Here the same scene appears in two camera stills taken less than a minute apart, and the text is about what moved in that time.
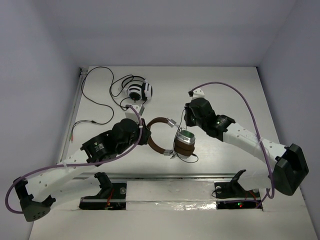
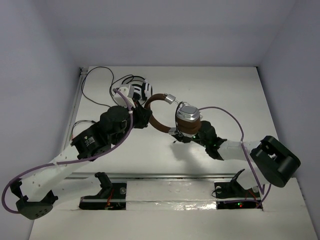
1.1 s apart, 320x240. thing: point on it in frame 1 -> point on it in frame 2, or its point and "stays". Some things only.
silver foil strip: x=171 y=195 stays
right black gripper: x=189 y=110 -> x=185 y=139
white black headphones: x=138 y=91 stays
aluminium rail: x=156 y=176 stays
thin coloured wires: x=71 y=136 stays
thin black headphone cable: x=173 y=148 -> x=176 y=120
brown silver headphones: x=184 y=146 -> x=189 y=117
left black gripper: x=145 y=132 -> x=142 y=116
